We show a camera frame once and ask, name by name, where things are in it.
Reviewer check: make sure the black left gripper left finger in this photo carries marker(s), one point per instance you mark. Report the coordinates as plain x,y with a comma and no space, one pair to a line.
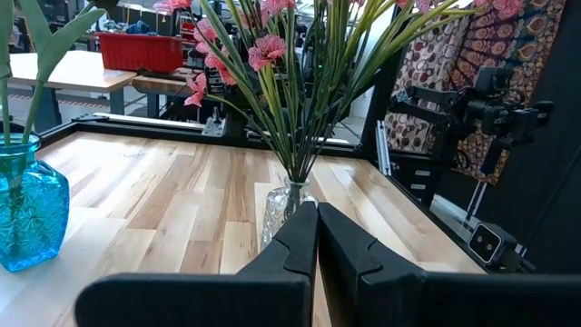
254,295

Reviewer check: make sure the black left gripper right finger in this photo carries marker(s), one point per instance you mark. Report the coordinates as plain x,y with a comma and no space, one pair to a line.
386,295

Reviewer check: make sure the clear glass vase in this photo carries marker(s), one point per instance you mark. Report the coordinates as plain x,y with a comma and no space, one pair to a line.
277,213

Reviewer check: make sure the blue glass vase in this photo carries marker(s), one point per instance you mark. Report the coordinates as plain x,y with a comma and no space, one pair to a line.
32,213

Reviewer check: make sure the black drawer unit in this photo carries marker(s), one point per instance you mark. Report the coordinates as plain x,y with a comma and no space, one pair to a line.
417,179

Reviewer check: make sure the wooden workbench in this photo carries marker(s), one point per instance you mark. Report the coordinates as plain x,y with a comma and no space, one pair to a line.
154,84

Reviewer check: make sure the cream maroon dotted cloth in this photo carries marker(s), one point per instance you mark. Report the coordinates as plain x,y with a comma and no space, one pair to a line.
431,54

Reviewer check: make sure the red plastic bin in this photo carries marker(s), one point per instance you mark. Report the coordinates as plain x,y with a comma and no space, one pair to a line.
136,52

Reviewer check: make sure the orange circle patterned cloth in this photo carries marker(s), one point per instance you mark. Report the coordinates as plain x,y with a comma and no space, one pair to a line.
513,41

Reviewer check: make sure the white table with grey legs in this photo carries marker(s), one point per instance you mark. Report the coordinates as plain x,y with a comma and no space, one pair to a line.
77,68

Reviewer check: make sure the black table-level camera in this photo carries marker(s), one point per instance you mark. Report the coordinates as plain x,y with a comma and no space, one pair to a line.
488,243

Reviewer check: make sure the silver aluminium rail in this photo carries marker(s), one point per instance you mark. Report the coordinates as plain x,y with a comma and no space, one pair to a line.
382,150

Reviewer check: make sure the silver frame bracket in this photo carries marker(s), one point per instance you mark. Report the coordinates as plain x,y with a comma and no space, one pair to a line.
213,128

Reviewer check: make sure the black aluminium table frame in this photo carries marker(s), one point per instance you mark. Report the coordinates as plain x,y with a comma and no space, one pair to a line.
374,122

